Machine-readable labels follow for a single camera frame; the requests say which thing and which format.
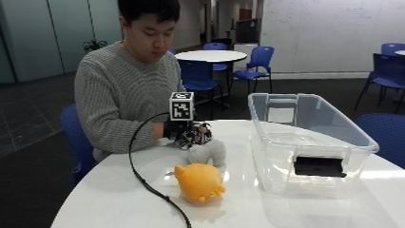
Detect zebra striped soft toy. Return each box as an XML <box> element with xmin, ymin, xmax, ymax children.
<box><xmin>177</xmin><ymin>122</ymin><xmax>215</xmax><ymax>151</ymax></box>

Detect white cube with black markers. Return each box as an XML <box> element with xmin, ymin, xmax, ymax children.
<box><xmin>168</xmin><ymin>91</ymin><xmax>196</xmax><ymax>122</ymax></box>

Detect grey soft toy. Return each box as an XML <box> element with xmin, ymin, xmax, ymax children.
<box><xmin>187</xmin><ymin>139</ymin><xmax>228</xmax><ymax>167</ymax></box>

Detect orange soft toy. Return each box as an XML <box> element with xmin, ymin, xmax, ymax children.
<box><xmin>173</xmin><ymin>162</ymin><xmax>227</xmax><ymax>204</ymax></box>

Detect blue chair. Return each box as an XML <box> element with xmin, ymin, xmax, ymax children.
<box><xmin>380</xmin><ymin>43</ymin><xmax>405</xmax><ymax>57</ymax></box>
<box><xmin>353</xmin><ymin>52</ymin><xmax>405</xmax><ymax>114</ymax></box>
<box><xmin>231</xmin><ymin>46</ymin><xmax>276</xmax><ymax>95</ymax></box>
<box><xmin>177</xmin><ymin>59</ymin><xmax>227</xmax><ymax>112</ymax></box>
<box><xmin>60</xmin><ymin>104</ymin><xmax>99</xmax><ymax>186</ymax></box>
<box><xmin>353</xmin><ymin>112</ymin><xmax>405</xmax><ymax>170</ymax></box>
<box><xmin>203</xmin><ymin>42</ymin><xmax>229</xmax><ymax>72</ymax></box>

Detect the person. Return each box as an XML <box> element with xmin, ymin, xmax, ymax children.
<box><xmin>74</xmin><ymin>0</ymin><xmax>188</xmax><ymax>163</ymax></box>

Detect clear plastic storage bin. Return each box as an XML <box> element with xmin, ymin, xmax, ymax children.
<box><xmin>247</xmin><ymin>92</ymin><xmax>381</xmax><ymax>200</ymax></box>

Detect dark cabinet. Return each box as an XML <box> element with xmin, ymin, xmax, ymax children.
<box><xmin>235</xmin><ymin>18</ymin><xmax>260</xmax><ymax>45</ymax></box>

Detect white whiteboard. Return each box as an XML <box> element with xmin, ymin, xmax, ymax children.
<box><xmin>259</xmin><ymin>0</ymin><xmax>405</xmax><ymax>74</ymax></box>

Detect black cable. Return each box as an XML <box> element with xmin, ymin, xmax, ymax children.
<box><xmin>128</xmin><ymin>111</ymin><xmax>193</xmax><ymax>228</ymax></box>

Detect black bin handle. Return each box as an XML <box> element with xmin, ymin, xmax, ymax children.
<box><xmin>292</xmin><ymin>155</ymin><xmax>348</xmax><ymax>179</ymax></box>

